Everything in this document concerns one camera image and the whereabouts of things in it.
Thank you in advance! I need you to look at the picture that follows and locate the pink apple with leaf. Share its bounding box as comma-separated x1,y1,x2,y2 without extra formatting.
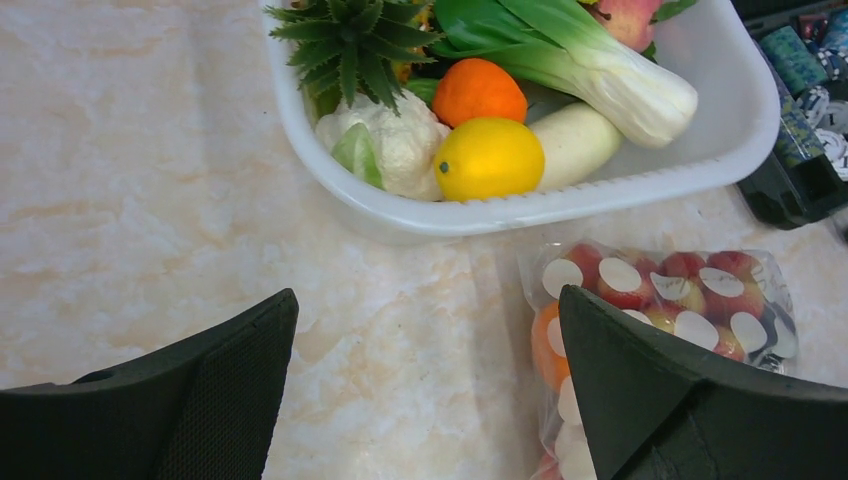
580,0,696,53

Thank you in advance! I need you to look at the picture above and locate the green pineapple crown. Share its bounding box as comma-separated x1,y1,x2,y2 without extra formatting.
263,0,440,116

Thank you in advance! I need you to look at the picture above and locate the black poker chip case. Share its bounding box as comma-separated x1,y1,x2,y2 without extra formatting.
734,1,847,230

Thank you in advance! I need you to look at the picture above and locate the white plastic fruit basket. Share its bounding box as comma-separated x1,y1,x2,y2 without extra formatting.
266,1,781,245

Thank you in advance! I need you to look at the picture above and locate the white cauliflower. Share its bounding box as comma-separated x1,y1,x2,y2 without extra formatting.
315,90,450,201

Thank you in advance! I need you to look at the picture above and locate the yellow lemon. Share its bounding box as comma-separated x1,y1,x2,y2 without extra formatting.
433,117,545,202

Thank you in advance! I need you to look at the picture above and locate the white radish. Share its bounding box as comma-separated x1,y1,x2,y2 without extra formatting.
529,103,624,192

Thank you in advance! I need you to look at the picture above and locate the pineapple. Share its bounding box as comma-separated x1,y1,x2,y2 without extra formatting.
390,0,439,84

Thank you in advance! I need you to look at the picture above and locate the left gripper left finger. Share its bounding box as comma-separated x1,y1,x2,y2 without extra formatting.
1,289,299,479

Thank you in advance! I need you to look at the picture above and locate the white bok choy stalk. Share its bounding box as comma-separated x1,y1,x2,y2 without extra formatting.
510,40,699,148

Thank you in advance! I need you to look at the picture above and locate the green leafy vegetable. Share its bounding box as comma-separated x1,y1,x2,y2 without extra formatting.
431,1,622,97

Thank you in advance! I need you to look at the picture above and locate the clear zip top bag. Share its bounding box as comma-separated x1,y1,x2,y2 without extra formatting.
516,238,800,480

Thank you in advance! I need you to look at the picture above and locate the orange persimmon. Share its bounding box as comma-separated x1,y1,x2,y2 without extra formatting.
531,301,571,392

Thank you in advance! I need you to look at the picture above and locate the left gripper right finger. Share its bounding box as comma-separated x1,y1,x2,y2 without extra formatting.
559,285,847,479

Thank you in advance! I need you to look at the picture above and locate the small orange tangerine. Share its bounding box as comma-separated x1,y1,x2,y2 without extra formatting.
431,58,528,128

